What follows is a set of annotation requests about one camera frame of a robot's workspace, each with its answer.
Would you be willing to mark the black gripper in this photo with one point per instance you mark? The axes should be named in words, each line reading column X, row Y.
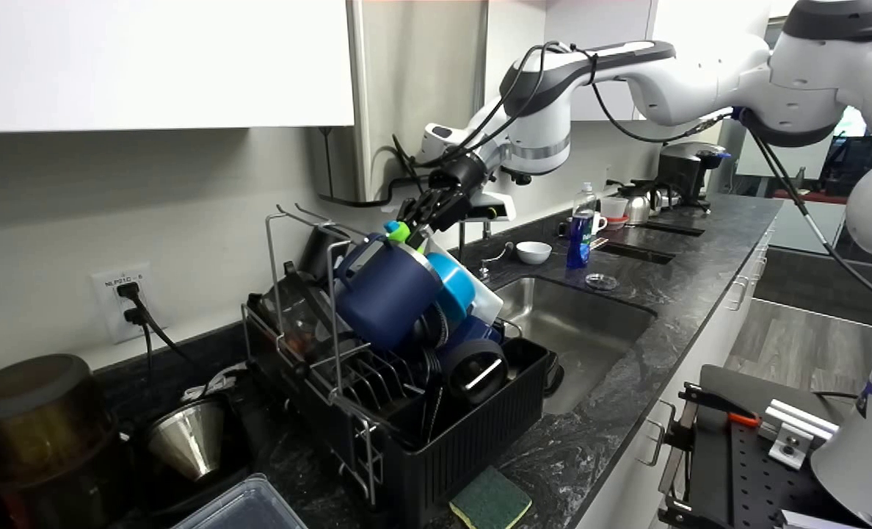
column 461, row 183

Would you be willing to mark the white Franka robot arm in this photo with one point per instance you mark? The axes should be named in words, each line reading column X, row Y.
column 707, row 82

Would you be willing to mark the black dish drying rack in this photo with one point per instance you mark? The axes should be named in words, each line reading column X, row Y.
column 452, row 460

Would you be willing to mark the chrome gooseneck faucet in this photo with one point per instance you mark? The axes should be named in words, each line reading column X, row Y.
column 484, row 233

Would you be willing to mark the large navy blue mug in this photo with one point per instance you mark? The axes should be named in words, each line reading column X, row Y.
column 386, row 295

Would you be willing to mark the clear plastic container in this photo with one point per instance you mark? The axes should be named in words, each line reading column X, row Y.
column 488, row 297

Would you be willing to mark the small white bowl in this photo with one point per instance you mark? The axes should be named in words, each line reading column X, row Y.
column 531, row 251

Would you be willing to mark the blue dish soap bottle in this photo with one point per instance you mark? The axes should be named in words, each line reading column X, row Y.
column 580, row 251

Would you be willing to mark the dark mug grey rim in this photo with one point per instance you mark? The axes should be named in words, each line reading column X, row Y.
column 472, row 367

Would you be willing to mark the round steel sink strainer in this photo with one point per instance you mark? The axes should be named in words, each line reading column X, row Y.
column 600, row 280

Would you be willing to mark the stainless steel sink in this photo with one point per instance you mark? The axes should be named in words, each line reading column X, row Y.
column 571, row 333

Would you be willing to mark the flat black mat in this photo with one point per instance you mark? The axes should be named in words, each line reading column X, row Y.
column 638, row 251
column 669, row 226

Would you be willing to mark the black espresso machine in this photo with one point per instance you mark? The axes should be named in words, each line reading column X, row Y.
column 693, row 178

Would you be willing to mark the thin white stick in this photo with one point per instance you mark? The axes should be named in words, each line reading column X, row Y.
column 214, row 383

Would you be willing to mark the green yellow sponge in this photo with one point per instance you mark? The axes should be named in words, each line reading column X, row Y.
column 488, row 499

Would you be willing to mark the black power plug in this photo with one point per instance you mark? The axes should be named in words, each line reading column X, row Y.
column 136, row 314
column 127, row 291

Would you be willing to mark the steel cone coffee dripper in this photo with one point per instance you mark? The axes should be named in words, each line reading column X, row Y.
column 188, row 442

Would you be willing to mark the clear plastic storage box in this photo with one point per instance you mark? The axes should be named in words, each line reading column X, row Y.
column 243, row 510

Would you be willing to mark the black floor mat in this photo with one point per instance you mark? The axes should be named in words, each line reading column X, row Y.
column 804, row 295

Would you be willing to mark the grey robot mounting table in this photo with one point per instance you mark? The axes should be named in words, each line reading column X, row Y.
column 747, row 488

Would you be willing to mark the silver metal clamp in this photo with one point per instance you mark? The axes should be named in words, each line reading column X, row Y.
column 797, row 429

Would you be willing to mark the brown metal pot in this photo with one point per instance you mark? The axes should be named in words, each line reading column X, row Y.
column 32, row 422

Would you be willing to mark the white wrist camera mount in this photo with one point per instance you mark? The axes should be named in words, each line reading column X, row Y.
column 493, row 206

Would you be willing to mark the white wall outlet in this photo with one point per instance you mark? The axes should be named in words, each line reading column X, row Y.
column 107, row 319

